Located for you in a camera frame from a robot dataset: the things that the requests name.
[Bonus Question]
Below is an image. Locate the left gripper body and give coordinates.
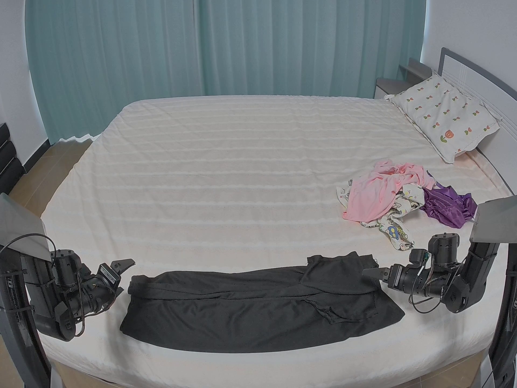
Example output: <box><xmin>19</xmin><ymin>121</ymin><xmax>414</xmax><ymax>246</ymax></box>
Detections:
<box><xmin>87</xmin><ymin>262</ymin><xmax>122</xmax><ymax>304</ymax></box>

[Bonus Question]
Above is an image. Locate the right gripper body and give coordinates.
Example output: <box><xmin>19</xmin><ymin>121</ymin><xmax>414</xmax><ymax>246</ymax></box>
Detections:
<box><xmin>382</xmin><ymin>265</ymin><xmax>413</xmax><ymax>295</ymax></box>

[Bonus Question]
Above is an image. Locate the black T-shirt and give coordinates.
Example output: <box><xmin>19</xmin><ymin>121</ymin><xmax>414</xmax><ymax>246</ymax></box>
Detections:
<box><xmin>120</xmin><ymin>251</ymin><xmax>406</xmax><ymax>354</ymax></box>

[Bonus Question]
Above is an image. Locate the bed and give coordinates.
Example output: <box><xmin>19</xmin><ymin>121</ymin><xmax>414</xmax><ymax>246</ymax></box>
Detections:
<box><xmin>38</xmin><ymin>47</ymin><xmax>517</xmax><ymax>379</ymax></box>

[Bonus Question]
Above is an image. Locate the white printed garment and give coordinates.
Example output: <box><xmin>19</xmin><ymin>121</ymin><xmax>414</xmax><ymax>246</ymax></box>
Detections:
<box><xmin>335</xmin><ymin>177</ymin><xmax>425</xmax><ymax>253</ymax></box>

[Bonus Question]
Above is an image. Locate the pink garment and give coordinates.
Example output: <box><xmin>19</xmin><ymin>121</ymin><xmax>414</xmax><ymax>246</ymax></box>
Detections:
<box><xmin>343</xmin><ymin>159</ymin><xmax>437</xmax><ymax>223</ymax></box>

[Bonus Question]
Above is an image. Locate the purple garment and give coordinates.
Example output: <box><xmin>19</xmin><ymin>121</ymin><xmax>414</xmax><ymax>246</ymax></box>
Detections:
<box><xmin>420</xmin><ymin>170</ymin><xmax>478</xmax><ymax>229</ymax></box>

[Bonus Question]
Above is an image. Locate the black chest of drawers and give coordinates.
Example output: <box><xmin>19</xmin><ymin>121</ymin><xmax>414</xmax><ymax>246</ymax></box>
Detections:
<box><xmin>0</xmin><ymin>122</ymin><xmax>24</xmax><ymax>195</ymax></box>

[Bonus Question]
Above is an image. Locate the white printed pillow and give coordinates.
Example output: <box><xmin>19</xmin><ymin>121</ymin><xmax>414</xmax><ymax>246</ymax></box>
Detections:
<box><xmin>389</xmin><ymin>74</ymin><xmax>502</xmax><ymax>164</ymax></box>

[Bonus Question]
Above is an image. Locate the grey bedside table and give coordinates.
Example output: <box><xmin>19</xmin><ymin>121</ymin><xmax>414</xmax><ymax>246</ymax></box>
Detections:
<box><xmin>375</xmin><ymin>58</ymin><xmax>434</xmax><ymax>99</ymax></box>

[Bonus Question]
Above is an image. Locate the blue-green curtain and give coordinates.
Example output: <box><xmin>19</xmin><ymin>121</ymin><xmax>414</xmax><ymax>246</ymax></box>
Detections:
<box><xmin>25</xmin><ymin>0</ymin><xmax>204</xmax><ymax>144</ymax></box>
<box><xmin>198</xmin><ymin>0</ymin><xmax>429</xmax><ymax>98</ymax></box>

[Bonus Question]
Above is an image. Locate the black cable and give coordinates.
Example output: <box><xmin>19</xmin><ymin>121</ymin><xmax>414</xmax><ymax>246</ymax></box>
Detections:
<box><xmin>0</xmin><ymin>234</ymin><xmax>58</xmax><ymax>266</ymax></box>
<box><xmin>407</xmin><ymin>293</ymin><xmax>443</xmax><ymax>314</ymax></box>

